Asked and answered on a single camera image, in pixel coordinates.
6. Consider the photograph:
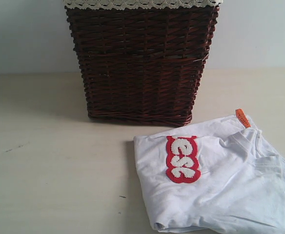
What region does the white t-shirt red lettering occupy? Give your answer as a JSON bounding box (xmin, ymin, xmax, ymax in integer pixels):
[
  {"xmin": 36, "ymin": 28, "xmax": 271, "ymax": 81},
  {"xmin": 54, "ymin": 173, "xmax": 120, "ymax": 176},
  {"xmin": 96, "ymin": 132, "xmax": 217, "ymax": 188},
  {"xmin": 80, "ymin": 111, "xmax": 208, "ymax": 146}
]
[{"xmin": 134, "ymin": 114, "xmax": 285, "ymax": 234}]

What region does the dark red wicker basket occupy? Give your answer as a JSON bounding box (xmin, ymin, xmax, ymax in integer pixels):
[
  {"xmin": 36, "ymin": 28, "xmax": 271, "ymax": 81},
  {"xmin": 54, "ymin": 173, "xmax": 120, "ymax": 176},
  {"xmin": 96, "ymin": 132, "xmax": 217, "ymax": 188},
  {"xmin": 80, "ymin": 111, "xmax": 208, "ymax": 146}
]
[{"xmin": 66, "ymin": 6, "xmax": 219, "ymax": 127}]

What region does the white lace fabric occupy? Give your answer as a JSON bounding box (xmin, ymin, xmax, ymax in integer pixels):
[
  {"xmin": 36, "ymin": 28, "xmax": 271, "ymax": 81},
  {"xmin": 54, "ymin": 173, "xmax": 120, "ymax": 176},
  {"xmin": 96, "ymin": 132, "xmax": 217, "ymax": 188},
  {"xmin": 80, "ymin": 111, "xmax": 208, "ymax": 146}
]
[{"xmin": 63, "ymin": 0, "xmax": 223, "ymax": 10}]

